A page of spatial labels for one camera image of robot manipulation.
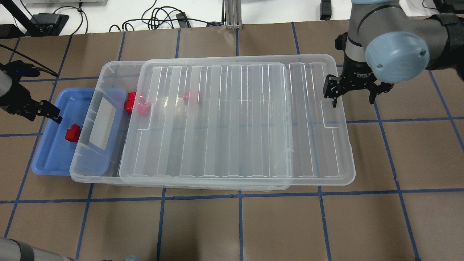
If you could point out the aluminium frame post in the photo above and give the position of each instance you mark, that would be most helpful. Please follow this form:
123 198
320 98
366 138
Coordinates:
232 14

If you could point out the clear plastic storage box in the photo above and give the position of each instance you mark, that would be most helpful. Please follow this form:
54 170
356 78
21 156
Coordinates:
220 123

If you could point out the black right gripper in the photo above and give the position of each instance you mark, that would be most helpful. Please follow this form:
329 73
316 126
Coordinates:
357 72

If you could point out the red block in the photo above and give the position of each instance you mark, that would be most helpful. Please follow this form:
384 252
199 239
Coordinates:
73 133
144 109
134 98
129 106
188 96

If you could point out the red block under lid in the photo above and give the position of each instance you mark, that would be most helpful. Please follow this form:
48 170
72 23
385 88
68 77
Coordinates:
188 96

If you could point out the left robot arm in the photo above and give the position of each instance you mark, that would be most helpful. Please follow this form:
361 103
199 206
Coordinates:
6 84

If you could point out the red block in box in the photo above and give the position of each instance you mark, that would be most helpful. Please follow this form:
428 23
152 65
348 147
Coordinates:
144 109
129 106
134 98

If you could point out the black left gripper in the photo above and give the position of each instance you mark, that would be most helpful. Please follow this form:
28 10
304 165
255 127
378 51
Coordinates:
15 98

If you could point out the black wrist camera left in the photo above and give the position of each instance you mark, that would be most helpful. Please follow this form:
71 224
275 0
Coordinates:
17 69

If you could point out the clear plastic box lid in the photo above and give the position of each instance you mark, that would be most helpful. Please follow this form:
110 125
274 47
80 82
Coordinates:
322 153

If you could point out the blue plastic tray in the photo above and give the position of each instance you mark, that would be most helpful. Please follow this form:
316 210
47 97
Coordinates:
54 145

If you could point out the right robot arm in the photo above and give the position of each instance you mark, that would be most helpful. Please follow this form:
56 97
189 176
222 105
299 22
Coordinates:
383 47

